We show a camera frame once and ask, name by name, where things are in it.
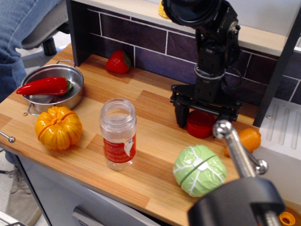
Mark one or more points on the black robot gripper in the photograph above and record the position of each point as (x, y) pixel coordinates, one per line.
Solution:
(206, 95)

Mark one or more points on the red plastic cap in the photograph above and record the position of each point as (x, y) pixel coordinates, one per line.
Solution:
(200, 124)

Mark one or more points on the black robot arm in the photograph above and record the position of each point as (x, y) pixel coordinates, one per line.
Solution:
(216, 32)

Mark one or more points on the green toy cabbage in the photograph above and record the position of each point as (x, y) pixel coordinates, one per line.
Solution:
(198, 170)

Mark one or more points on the clear plastic jar red label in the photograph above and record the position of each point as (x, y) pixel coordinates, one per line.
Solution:
(118, 128)

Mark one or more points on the orange toy carrot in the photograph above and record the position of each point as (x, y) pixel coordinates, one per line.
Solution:
(250, 139)

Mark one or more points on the red toy strawberry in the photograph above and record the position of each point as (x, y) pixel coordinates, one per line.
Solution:
(119, 62)

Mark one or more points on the white toy sink drainer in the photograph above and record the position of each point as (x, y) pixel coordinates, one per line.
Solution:
(281, 128)

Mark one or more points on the yellow toy corn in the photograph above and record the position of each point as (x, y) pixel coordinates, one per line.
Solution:
(161, 10)

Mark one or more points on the black clamp with metal screw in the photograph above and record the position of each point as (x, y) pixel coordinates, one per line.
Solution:
(247, 201)

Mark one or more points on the stainless steel pot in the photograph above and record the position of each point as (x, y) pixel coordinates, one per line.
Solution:
(41, 103)

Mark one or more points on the orange toy pumpkin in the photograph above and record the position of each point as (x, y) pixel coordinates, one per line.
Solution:
(58, 128)

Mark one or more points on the red toy chili pepper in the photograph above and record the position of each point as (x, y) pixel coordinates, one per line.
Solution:
(46, 86)

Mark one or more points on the grey office chair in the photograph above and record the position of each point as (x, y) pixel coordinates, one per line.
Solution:
(42, 36)

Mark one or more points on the metal knob rod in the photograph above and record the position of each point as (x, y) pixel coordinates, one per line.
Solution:
(11, 139)

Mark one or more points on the grey shoe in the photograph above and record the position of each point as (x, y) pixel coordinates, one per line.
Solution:
(22, 205)

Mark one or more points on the person leg in jeans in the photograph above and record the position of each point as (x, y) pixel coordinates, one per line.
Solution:
(18, 18)

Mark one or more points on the grey drawer handle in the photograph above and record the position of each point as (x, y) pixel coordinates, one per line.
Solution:
(82, 219)

